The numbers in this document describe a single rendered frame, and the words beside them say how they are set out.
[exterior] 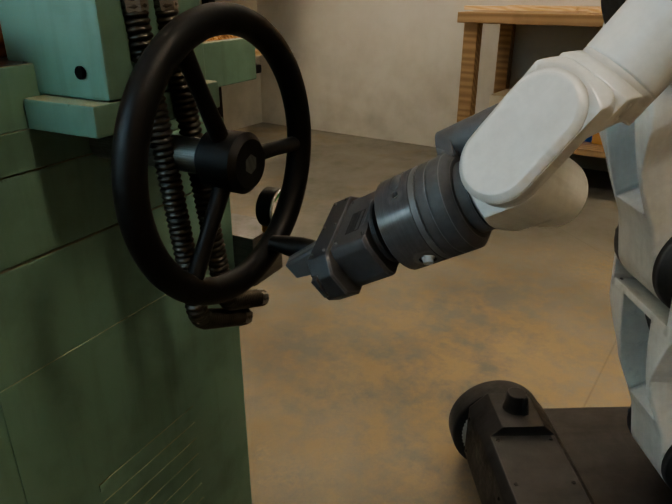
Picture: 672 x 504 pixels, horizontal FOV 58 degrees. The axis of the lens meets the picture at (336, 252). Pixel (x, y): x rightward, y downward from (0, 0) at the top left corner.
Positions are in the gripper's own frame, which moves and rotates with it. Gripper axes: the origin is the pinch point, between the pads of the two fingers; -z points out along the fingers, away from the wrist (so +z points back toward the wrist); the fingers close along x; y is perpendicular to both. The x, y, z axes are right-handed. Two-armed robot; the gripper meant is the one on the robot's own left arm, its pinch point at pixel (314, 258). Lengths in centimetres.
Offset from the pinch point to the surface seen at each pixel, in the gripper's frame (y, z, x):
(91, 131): 22.9, -7.3, -3.4
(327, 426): -64, -60, 32
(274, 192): -0.7, -17.8, 23.4
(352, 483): -65, -48, 17
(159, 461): -16.9, -39.7, -8.3
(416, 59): -80, -107, 322
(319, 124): -88, -196, 327
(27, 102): 28.3, -13.3, -1.3
